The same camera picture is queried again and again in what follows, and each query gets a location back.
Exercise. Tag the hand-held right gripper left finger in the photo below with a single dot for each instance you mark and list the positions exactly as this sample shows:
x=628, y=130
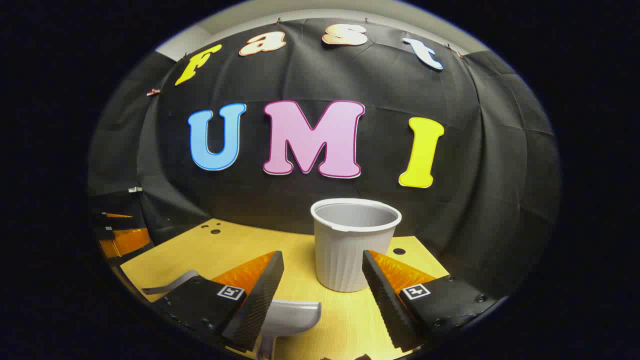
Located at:
x=260, y=300

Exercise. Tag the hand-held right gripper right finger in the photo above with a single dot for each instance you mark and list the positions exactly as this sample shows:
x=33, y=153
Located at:
x=385, y=300

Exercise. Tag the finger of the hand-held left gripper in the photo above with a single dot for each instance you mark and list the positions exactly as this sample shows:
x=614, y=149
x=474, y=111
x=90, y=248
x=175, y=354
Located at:
x=115, y=216
x=125, y=241

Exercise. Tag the grey ribbed garbage bin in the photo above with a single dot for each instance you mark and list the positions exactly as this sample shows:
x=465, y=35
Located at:
x=345, y=250

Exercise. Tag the silver cloth clip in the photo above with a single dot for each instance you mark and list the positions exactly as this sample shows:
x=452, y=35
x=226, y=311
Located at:
x=135, y=189

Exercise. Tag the copper cloth clip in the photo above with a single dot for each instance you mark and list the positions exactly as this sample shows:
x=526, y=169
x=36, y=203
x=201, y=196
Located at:
x=153, y=92

